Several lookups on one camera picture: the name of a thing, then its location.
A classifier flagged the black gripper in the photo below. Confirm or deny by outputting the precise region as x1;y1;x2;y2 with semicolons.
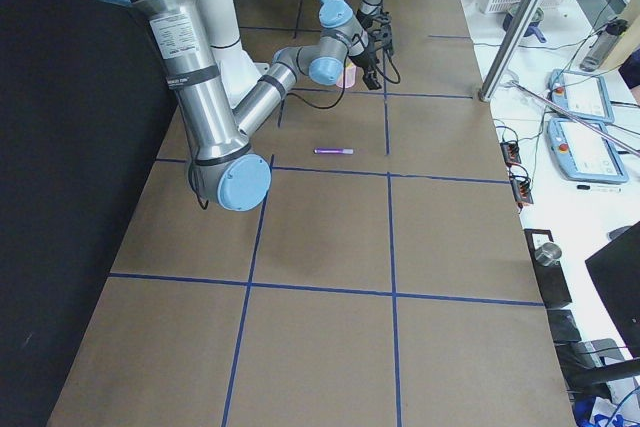
349;43;381;91

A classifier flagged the purple marker pen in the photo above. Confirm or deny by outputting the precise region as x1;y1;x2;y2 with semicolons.
313;148;355;155

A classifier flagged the orange terminal block far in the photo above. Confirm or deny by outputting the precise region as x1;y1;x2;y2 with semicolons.
500;140;521;166

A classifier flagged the orange terminal block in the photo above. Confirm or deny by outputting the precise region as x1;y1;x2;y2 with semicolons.
500;140;521;166
509;173;534;208

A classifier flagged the blue saucepan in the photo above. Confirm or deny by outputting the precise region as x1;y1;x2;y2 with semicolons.
502;2;549;43

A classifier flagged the orange terminal block near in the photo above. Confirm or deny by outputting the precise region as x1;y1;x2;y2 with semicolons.
509;173;534;208

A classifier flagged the far teach pendant tablet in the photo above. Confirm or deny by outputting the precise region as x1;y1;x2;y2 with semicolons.
548;69;615;124

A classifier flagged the teach pendant tablet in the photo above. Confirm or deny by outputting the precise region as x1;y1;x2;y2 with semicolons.
547;117;629;185
548;69;615;124

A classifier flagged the near teach pendant tablet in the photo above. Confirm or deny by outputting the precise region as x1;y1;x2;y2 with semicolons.
547;117;629;185

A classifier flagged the black white marker on desk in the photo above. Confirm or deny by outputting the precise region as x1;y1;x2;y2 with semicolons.
576;184;622;193

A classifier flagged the steel cup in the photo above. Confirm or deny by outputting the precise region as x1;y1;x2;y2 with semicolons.
534;242;562;267

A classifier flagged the black box on desk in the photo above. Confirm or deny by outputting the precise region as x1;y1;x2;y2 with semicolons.
524;228;572;309

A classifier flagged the black monitor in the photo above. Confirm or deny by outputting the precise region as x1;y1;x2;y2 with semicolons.
586;229;640;357

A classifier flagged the aluminium frame post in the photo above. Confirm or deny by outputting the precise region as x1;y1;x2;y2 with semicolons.
478;0;541;102

